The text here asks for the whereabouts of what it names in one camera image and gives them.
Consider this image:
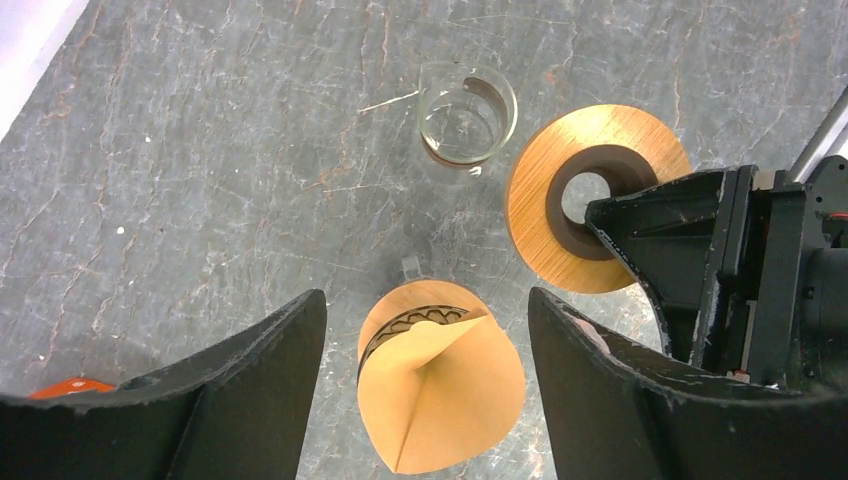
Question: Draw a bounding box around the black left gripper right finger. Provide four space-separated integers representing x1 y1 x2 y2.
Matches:
527 287 847 479

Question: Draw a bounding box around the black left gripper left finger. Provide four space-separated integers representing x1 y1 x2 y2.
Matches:
1 289 327 479

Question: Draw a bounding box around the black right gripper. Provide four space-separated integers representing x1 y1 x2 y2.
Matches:
586 155 847 391

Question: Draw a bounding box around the wooden dripper ring holder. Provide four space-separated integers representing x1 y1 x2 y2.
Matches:
505 104 692 294

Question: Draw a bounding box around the brown paper coffee filter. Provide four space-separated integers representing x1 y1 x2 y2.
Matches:
357 311 526 475

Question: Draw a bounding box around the orange coffee filter box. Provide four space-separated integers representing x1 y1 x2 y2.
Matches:
29 377 115 400

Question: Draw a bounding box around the glass dripper with wooden collar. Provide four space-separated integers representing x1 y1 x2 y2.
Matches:
357 255 490 373

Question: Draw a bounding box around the glass beaker with wood band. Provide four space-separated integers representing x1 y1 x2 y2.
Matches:
416 61 518 169

